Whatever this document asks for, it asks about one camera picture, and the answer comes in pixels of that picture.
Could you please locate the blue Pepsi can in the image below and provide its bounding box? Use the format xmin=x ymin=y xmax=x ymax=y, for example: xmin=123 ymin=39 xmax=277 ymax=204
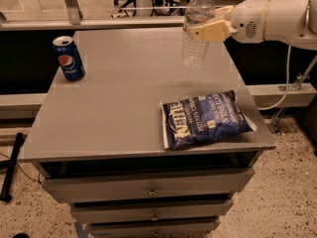
xmin=53 ymin=36 xmax=85 ymax=81

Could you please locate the blue Kettle chip bag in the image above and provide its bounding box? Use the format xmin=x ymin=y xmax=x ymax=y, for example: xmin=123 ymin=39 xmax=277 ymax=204
xmin=160 ymin=90 xmax=257 ymax=150

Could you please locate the top grey drawer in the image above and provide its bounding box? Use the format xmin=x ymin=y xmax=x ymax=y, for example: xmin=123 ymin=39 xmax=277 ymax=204
xmin=43 ymin=168 xmax=255 ymax=203

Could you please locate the clear plastic water bottle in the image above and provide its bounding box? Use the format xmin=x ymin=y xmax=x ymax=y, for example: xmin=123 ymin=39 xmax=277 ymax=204
xmin=182 ymin=0 xmax=215 ymax=68

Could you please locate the black shoe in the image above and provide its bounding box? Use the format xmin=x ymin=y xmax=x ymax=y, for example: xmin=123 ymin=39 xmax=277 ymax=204
xmin=13 ymin=233 xmax=30 ymax=238

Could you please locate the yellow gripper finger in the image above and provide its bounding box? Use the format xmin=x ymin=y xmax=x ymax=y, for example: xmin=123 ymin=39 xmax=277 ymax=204
xmin=187 ymin=20 xmax=238 ymax=42
xmin=215 ymin=6 xmax=234 ymax=19

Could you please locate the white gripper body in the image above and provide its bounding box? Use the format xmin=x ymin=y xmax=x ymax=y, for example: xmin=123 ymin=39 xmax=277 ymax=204
xmin=231 ymin=0 xmax=269 ymax=44

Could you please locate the black metal stand leg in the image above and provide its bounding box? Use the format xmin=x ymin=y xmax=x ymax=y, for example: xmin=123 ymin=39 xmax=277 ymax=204
xmin=0 ymin=133 xmax=25 ymax=202

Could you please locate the middle grey drawer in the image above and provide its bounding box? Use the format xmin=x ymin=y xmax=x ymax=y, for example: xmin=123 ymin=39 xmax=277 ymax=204
xmin=71 ymin=199 xmax=233 ymax=224

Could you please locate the bottom grey drawer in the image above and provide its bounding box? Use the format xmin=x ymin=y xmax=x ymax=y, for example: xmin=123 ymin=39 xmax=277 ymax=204
xmin=89 ymin=218 xmax=220 ymax=238

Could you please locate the grey drawer cabinet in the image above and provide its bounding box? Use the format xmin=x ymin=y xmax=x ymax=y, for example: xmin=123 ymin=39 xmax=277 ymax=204
xmin=19 ymin=26 xmax=277 ymax=238

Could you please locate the white cable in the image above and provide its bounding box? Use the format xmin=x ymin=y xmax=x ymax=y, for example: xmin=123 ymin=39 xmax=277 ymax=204
xmin=257 ymin=45 xmax=293 ymax=112

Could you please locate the grey drawer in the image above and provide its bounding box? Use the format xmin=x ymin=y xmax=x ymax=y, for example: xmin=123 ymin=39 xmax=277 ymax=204
xmin=89 ymin=218 xmax=220 ymax=238
xmin=43 ymin=168 xmax=255 ymax=203
xmin=71 ymin=199 xmax=233 ymax=224

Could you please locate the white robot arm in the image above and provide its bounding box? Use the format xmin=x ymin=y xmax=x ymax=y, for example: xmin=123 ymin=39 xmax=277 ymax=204
xmin=189 ymin=0 xmax=317 ymax=50

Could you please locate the grey metal railing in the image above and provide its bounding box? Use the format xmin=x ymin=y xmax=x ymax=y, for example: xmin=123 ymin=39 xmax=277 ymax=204
xmin=0 ymin=16 xmax=184 ymax=31

